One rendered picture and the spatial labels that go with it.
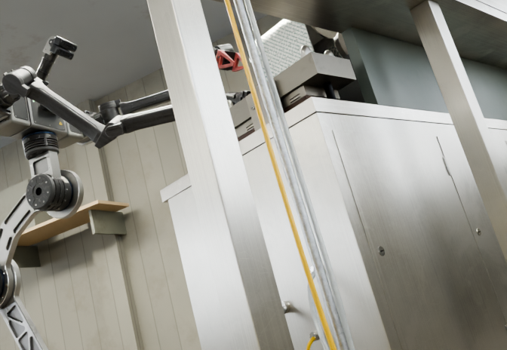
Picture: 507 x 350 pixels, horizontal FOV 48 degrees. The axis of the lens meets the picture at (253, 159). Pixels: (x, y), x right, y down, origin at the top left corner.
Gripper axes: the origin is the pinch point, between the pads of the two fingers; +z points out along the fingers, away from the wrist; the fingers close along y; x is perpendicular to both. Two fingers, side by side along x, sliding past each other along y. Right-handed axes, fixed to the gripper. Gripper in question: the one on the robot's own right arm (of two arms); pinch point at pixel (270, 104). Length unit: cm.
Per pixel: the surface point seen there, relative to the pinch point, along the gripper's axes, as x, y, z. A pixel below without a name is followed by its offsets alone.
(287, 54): 15.4, 0.3, 5.0
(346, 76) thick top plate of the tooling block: 9.0, 8.2, 34.3
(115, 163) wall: -74, -166, -370
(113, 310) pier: -205, -147, -320
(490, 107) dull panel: 7, -75, 36
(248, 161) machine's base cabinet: -15.4, 26.0, 19.6
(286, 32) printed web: 22.2, 0.2, 3.7
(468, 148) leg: -6, -13, 59
